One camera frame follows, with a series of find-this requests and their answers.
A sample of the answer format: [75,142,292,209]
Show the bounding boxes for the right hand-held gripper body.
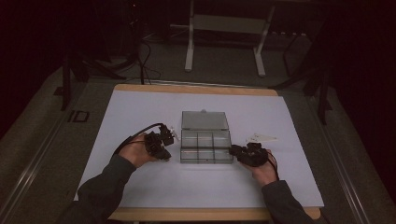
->
[237,133,278,168]

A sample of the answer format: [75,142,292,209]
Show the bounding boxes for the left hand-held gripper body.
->
[144,123,180,157]

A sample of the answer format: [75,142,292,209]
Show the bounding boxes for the clear plastic compartment box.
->
[179,108,234,165]

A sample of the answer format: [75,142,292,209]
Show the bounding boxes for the person's right hand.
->
[245,148,278,188]

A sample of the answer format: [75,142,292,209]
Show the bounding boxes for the person's left hand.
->
[119,133,161,169]

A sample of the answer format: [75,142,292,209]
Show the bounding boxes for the white table mat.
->
[73,90,325,209]

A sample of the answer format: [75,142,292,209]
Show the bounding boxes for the black stand with angled legs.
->
[268,32,333,126]

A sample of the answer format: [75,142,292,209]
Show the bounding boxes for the black tripod stand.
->
[60,50,127,112]

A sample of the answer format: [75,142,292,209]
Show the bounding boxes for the black upright pole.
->
[127,0,147,86]

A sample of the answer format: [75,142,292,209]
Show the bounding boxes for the white metal stand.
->
[184,0,276,78]

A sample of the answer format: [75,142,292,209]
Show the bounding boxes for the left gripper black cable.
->
[113,122,164,156]

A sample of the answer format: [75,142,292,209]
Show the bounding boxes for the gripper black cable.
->
[113,122,164,156]
[266,150,280,182]

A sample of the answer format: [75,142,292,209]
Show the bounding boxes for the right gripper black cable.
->
[266,150,280,182]

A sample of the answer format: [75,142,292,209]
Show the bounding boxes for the black floor cables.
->
[136,38,163,86]

